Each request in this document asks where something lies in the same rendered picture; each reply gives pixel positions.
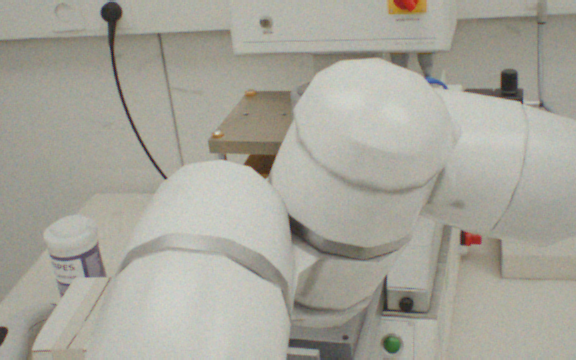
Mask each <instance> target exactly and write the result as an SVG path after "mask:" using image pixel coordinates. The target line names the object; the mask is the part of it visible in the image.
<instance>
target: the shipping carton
mask: <svg viewBox="0 0 576 360"><path fill-rule="evenodd" d="M112 279H113V278H75V279H74V281H73V282H72V284H71V285H70V287H69V288H68V290H67V291H66V293H65V294H64V297H62V298H61V300H60V302H59V303H58V305H57V306H56V308H55V309H54V311H53V312H52V315H51V316H50V318H49V319H48V321H47V322H45V324H44V326H43V327H42V329H41V332H40V333H39V335H38V337H37V338H36V341H35V344H34V346H33V350H32V353H33V360H83V359H85V356H86V351H87V348H88V345H89V342H90V339H91V336H92V332H93V329H94V326H95V323H96V320H97V317H98V313H99V309H101V306H102V303H103V300H104V297H105V293H106V290H107V287H108V284H109V282H110V281H111V280H112Z"/></svg>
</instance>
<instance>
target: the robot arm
mask: <svg viewBox="0 0 576 360"><path fill-rule="evenodd" d="M292 111H293V116H294V120H293V122H292V124H291V126H290V128H289V130H288V132H287V134H286V137H285V140H284V142H283V144H282V146H281V148H280V150H279V153H277V155H276V158H275V161H274V164H273V166H272V169H271V171H270V173H269V176H268V177H267V178H266V180H264V178H263V177H262V176H261V175H260V174H257V173H256V172H255V171H254V170H253V169H251V168H250V167H247V166H243V165H239V164H234V163H231V162H226V161H221V160H220V161H211V162H203V163H194V164H189V165H186V166H184V167H182V168H181V169H180V170H179V171H177V172H175V173H174V174H172V175H171V176H170V177H169V178H167V180H166V181H165V182H163V183H162V184H161V186H160V187H159V189H158V191H157V192H155V194H154V195H153V197H152V200H151V201H150V203H149V204H148V206H147V208H146V209H145V211H144V212H143V214H142V215H141V217H140V220H139V221H138V223H136V224H135V227H134V229H133V232H132V234H131V236H130V240H129V242H128V245H127V247H126V250H125V252H124V255H123V257H122V261H121V263H120V266H119V268H117V271H116V273H115V275H114V278H113V279H112V280H111V281H110V282H109V284H108V287H107V290H106V293H105V297H104V300H103V303H102V306H101V309H99V313H98V317H97V320H96V323H95V326H94V329H93V332H92V336H91V339H90V342H89V345H88V348H87V351H86V356H85V359H83V360H286V357H287V350H288V343H289V335H290V327H291V325H292V326H301V327H310V328H318V329H321V328H328V327H336V326H342V325H343V324H345V323H346V322H347V321H349V320H350V318H352V317H353V316H354V315H356V314H357V313H358V312H361V311H362V310H363V309H365V308H366V307H367V306H368V305H369V303H370V301H371V298H372V296H373V294H374V292H375V290H376V288H377V286H378V285H379V283H380V282H382V281H383V278H384V277H385V275H386V274H387V273H388V271H389V270H390V269H391V267H392V266H393V265H394V263H395V262H396V259H397V258H398V257H399V255H400V254H401V253H403V251H404V250H405V249H406V247H407V246H408V244H409V243H410V242H411V239H412V231H413V229H414V226H415V223H416V220H417V217H418V214H419V215H421V216H424V217H427V218H429V220H432V221H435V222H438V223H441V224H445V225H448V226H451V227H454V228H457V229H459V230H463V231H466V232H469V233H472V234H479V235H483V236H489V237H494V239H499V240H505V241H510V242H515V243H522V244H527V245H532V246H538V247H543V248H544V247H547V246H549V245H552V244H555V243H558V242H561V241H563V240H566V239H569V238H571V236H575V235H576V119H571V118H568V117H564V116H561V115H557V114H553V113H550V112H546V111H543V110H540V109H535V108H532V107H529V106H526V105H522V104H521V102H515V100H509V99H504V98H497V97H491V96H486V95H479V94H474V93H468V92H462V91H453V90H446V89H438V88H432V86H431V85H430V84H429V83H428V82H427V81H426V80H425V78H424V77H423V76H422V75H420V74H417V73H415V72H412V71H410V70H407V69H404V68H402V67H398V66H396V65H393V64H391V63H388V62H386V61H383V60H380V58H366V60H351V61H341V62H338V63H336V64H334V65H332V66H330V67H328V68H326V69H325V70H323V71H321V72H318V73H316V75H315V76H314V79H313V80H312V82H311V84H310V85H309V87H308V88H307V90H306V91H305V93H304V94H303V96H302V97H301V100H300V101H298V103H297V104H296V106H295V107H294V109H293V110H292Z"/></svg>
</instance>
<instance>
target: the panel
mask: <svg viewBox="0 0 576 360"><path fill-rule="evenodd" d="M380 317H381V321H379V325H378V328H377V332H376V336H375V341H374V345H373V348H372V352H371V356H370V360H416V350H417V319H409V317H394V316H380ZM388 336H395V337H396V339H397V340H398V341H399V343H401V349H399V350H398V351H397V352H396V353H393V354H392V353H388V352H387V351H386V350H385V349H384V345H383V344H384V341H385V339H386V337H388Z"/></svg>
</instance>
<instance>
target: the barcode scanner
mask: <svg viewBox="0 0 576 360"><path fill-rule="evenodd" d="M56 306H57V304H53V303H40V304H36V305H32V306H28V307H26V308H24V309H22V310H20V311H18V313H16V314H15V315H13V316H12V317H9V318H7V319H6V320H4V321H2V322H1V323H0V360H26V357H27V353H28V338H30V337H32V336H34V335H36V334H39V333H40V332H41V329H42V327H43V326H44V324H45V322H47V321H48V319H49V318H50V316H51V315H52V312H53V311H54V309H55V308H56Z"/></svg>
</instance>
